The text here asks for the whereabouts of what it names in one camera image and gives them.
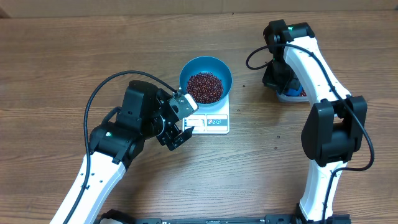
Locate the white digital kitchen scale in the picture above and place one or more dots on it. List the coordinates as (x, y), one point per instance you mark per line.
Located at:
(210, 119)

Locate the teal metal bowl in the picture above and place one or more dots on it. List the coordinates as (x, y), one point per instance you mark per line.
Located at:
(207, 64)

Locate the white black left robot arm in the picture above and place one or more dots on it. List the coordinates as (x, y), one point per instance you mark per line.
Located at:
(146, 112)

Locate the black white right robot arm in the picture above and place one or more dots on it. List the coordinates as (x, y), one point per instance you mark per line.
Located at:
(334, 128)

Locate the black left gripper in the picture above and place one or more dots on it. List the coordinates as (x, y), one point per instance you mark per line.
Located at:
(169, 138)

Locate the red beans in bowl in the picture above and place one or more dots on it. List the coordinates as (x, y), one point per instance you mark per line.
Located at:
(205, 88)

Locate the clear plastic bean container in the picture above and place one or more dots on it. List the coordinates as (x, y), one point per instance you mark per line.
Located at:
(292, 99)

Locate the blue plastic measuring scoop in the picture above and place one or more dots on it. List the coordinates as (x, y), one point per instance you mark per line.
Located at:
(293, 92)

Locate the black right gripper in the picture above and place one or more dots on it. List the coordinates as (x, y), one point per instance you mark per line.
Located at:
(271, 81)

